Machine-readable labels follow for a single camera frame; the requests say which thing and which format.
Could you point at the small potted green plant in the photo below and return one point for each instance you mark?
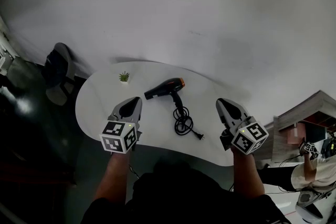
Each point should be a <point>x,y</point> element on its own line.
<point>124,78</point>

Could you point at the person's left forearm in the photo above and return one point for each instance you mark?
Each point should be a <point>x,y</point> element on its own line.
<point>113,175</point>

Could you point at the person's black clothing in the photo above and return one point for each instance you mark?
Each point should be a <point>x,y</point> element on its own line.
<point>178,196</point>

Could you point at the black bag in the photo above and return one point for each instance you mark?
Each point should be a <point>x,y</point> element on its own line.
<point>53,68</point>

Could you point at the white table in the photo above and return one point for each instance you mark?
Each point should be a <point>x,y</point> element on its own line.
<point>102,102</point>

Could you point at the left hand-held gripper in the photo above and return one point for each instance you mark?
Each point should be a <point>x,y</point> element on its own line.
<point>116,136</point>

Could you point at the wooden shelf cabinet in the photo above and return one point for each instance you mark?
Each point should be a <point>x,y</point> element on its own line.
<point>294,112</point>

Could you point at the person's right forearm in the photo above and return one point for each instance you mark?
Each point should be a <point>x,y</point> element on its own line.
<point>248,175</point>

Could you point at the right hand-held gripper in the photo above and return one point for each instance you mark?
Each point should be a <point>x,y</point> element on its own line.
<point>249,137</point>

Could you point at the grey chair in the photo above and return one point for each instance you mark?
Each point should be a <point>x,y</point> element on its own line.
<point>64,91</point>

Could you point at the black orange hair dryer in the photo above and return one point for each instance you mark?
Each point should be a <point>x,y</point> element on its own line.
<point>168,85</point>

